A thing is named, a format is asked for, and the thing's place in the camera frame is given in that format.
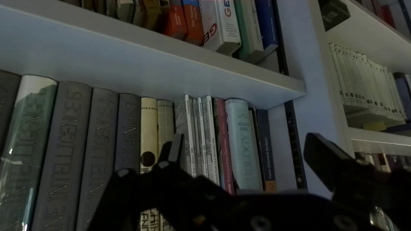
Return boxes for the grey neighbouring bookshelf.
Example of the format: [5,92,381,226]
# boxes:
[319,0,411,172]

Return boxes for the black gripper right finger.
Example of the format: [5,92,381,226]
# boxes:
[303,132,411,223]

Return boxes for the white volume row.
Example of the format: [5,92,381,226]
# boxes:
[328,42,405,127]

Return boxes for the cream machine intelligence book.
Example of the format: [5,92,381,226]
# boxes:
[140,97,158,173]
[158,100,174,162]

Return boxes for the thin white journal booklets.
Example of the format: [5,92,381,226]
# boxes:
[174,95,219,183]

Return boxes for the grey machine intelligence volume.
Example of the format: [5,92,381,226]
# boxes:
[74,88,118,231]
[114,94,140,171]
[30,81,92,231]

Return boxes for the light blue tall book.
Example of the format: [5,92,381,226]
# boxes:
[224,99,262,190]

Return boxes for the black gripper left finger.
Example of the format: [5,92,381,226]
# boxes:
[155,133,183,168]

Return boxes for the grey metal bookshelf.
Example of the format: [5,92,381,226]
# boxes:
[0,0,350,191]

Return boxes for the maroon Horizonte German book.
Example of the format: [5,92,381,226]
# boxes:
[213,97,235,194]

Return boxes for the colourful book row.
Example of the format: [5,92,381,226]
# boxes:
[61,0,278,63]

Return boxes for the black lying book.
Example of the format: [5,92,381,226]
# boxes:
[318,0,350,31]

